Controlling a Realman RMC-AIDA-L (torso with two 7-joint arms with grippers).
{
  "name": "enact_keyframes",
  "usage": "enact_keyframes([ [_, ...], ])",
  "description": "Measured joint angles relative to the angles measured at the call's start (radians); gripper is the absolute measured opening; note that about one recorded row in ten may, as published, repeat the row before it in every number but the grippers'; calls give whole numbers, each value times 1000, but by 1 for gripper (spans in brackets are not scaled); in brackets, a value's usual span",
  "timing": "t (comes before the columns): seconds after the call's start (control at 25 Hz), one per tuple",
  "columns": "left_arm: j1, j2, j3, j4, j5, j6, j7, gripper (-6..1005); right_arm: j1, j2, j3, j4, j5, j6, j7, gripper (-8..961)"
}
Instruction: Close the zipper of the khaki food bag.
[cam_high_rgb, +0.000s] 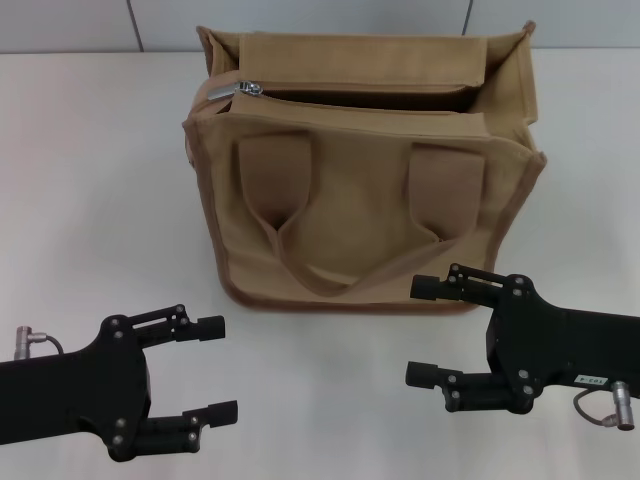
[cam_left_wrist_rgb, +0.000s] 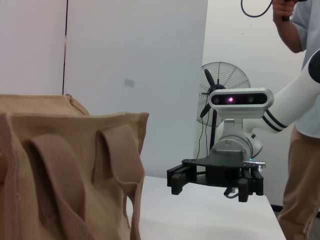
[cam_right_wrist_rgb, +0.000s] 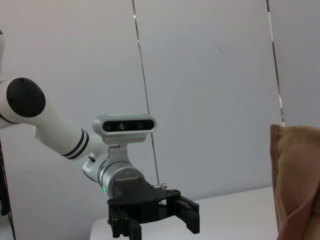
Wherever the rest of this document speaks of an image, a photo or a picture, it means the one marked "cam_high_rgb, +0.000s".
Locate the silver metal zipper pull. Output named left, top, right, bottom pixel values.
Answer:
left=207, top=79, right=265, bottom=104

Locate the khaki canvas food bag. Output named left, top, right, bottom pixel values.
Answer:
left=180, top=20, right=549, bottom=317

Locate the gripper grey cable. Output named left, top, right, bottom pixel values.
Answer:
left=572, top=379, right=640, bottom=432
left=16, top=324, right=65, bottom=357

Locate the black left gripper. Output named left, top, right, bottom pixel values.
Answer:
left=0, top=303, right=240, bottom=464

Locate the right gripper grey cable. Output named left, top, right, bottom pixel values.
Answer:
left=572, top=379, right=640, bottom=432

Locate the left gripper grey cable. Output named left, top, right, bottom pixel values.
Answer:
left=16, top=324, right=65, bottom=357

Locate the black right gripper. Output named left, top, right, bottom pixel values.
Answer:
left=404, top=263, right=640, bottom=416

